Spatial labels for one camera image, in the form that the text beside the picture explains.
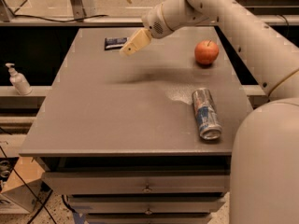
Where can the grey metal bracket left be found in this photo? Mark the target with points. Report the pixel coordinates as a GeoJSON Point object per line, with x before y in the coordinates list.
{"type": "Point", "coordinates": [82, 9]}

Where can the silver blue energy drink can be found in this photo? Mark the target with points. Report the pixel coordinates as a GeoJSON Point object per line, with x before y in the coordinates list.
{"type": "Point", "coordinates": [206, 116]}

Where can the red apple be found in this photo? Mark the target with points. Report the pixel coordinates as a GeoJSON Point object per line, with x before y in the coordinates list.
{"type": "Point", "coordinates": [206, 52]}

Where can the cardboard box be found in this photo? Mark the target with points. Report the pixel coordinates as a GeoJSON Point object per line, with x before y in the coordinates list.
{"type": "Point", "coordinates": [18, 194]}

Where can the white pump bottle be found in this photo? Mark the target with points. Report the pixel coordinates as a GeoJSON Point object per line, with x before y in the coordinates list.
{"type": "Point", "coordinates": [18, 80]}

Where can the grey drawer cabinet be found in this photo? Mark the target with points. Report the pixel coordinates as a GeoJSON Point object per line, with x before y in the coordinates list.
{"type": "Point", "coordinates": [118, 136]}

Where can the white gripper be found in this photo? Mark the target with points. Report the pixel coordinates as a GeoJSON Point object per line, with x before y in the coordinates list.
{"type": "Point", "coordinates": [154, 22]}

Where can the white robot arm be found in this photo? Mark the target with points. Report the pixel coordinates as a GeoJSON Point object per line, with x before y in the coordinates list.
{"type": "Point", "coordinates": [264, 186]}

